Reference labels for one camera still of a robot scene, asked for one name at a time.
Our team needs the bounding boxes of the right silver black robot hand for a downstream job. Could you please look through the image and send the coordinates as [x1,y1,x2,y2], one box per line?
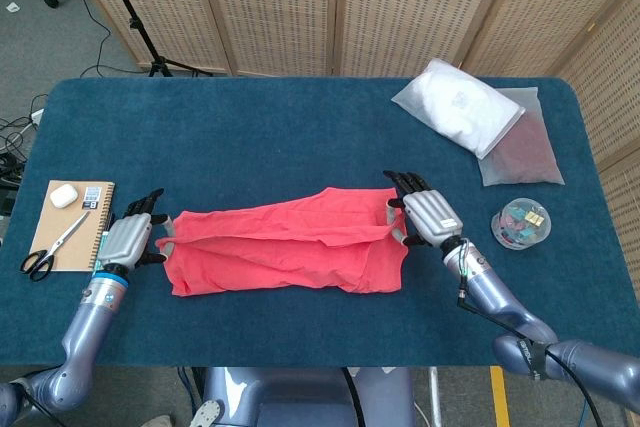
[382,169,464,249]

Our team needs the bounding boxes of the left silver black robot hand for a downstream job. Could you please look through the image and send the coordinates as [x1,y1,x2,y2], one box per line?
[97,188,177,273]

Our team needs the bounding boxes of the red cloth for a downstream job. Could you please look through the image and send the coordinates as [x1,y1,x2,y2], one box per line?
[155,186,407,297]

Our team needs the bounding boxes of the green white marker pen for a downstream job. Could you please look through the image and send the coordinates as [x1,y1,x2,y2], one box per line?
[95,229,111,271]

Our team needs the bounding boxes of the small black white card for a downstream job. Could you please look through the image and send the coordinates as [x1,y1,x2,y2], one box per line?
[80,185,104,211]

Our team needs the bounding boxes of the brown spiral notebook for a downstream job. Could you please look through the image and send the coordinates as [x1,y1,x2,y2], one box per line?
[29,179,116,273]

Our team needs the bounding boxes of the white earbuds case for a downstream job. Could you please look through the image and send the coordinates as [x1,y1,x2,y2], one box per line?
[48,183,79,208]

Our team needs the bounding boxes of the clear round box of clips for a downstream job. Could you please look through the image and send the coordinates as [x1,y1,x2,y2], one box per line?
[489,196,553,251]

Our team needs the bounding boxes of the white garment in plastic bag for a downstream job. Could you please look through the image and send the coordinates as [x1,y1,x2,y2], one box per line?
[390,57,527,161]

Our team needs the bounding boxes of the dark red garment in bag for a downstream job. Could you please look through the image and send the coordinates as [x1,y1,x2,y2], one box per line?
[477,86,566,187]

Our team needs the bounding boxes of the blue carpet table cover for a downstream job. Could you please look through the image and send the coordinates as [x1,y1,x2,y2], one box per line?
[0,77,640,368]

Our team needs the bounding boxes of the black tripod stand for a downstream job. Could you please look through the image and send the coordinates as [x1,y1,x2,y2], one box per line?
[92,0,214,78]

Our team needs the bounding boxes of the blue-grey robot torso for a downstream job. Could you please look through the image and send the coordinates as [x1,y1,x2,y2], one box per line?
[189,366,419,427]

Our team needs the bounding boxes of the black-handled scissors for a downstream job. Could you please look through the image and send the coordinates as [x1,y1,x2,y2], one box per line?
[19,210,92,282]

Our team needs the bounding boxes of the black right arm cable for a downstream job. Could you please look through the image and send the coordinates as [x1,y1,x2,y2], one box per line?
[457,286,606,427]

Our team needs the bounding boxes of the tangle of floor cables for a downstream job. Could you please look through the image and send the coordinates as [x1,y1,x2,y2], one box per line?
[0,94,49,188]

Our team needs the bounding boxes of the thin black floor cable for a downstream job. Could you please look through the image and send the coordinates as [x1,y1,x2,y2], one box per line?
[74,0,151,74]

